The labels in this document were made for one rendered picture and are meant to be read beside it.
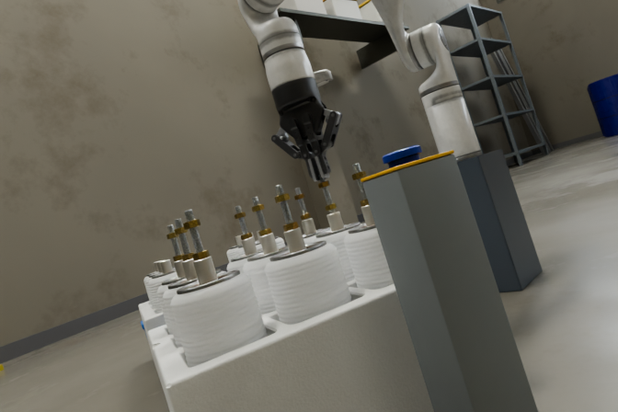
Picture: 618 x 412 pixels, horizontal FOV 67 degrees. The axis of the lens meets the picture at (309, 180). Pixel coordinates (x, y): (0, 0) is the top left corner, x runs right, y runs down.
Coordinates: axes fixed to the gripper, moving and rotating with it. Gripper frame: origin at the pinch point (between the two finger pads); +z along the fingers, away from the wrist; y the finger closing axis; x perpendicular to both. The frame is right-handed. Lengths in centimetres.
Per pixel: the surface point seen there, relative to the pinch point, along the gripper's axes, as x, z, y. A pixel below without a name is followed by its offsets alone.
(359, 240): -12.2, 11.6, 8.3
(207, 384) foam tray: -33.7, 19.3, -2.6
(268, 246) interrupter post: -10.0, 9.3, -7.0
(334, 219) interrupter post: -1.0, 8.6, 0.4
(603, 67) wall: 821, -70, 149
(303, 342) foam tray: -25.5, 19.3, 4.3
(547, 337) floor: 10.6, 35.7, 24.1
